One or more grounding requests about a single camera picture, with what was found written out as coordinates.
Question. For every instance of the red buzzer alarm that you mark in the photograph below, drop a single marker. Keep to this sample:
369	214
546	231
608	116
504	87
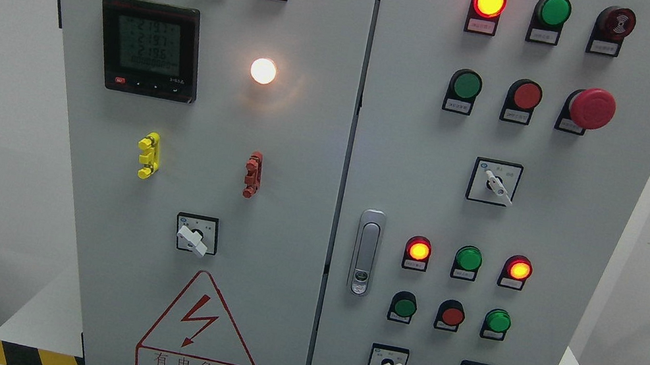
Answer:
612	26

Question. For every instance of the red emergency stop button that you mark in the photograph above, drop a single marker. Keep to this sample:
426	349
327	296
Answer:
584	109

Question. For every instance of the black digital power meter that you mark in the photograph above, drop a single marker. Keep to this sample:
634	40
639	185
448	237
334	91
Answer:
151	49

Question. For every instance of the white indicator light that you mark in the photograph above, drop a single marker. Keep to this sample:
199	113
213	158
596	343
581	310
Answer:
263	71

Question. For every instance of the grey left cabinet door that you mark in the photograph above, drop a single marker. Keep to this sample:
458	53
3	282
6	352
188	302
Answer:
271	247

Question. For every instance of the red lit indicator top right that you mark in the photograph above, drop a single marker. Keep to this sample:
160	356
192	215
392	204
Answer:
483	16

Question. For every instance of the grey right cabinet door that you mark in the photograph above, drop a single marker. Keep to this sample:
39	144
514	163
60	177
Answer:
413	161

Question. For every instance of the green push button lower right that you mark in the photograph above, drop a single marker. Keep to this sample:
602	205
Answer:
495	325

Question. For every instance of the green indicator top right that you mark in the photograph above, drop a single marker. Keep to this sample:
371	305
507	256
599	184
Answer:
547	20

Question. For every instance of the red lit indicator middle right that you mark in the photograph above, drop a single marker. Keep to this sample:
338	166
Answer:
515	272

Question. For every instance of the lower white selector switch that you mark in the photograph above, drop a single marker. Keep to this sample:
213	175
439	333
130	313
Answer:
385	354

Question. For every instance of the green push button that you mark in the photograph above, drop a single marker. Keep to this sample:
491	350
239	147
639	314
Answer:
495	325
402	307
463	88

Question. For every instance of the grey cabinet door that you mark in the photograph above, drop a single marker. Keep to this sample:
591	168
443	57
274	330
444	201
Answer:
271	247
413	161

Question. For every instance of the green indicator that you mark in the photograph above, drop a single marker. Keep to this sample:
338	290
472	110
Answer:
466	264
547	20

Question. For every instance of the green indicator middle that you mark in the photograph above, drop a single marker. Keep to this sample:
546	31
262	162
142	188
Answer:
466	264

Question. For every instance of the red lit indicator middle left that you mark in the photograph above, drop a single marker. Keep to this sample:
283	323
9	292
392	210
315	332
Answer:
417	254

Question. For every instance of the green push button upper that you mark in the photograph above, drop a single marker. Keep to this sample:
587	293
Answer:
463	88

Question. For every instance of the upper right selector switch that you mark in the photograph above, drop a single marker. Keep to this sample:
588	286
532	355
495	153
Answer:
494	181

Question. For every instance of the red push button lower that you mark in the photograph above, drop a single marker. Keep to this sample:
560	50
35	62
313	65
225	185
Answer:
450	316

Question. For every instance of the silver door handle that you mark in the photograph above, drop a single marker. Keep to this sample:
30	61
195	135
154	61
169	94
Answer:
368	240

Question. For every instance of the red electric warning sticker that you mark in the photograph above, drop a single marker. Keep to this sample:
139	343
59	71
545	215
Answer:
196	329

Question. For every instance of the red push button upper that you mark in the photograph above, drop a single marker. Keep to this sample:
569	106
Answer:
520	102

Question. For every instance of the yellow terminal connector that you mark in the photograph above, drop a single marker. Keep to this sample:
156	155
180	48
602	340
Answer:
149	157

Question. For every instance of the left door selector switch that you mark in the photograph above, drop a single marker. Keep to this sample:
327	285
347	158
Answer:
197	234

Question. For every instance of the green push button lower left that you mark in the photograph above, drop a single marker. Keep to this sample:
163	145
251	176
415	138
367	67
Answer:
402	307

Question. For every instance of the red push button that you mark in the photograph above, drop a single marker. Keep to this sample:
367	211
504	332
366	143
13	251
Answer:
450	316
520	102

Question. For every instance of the red terminal connector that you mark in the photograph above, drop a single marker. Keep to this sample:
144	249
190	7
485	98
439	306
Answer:
252	177

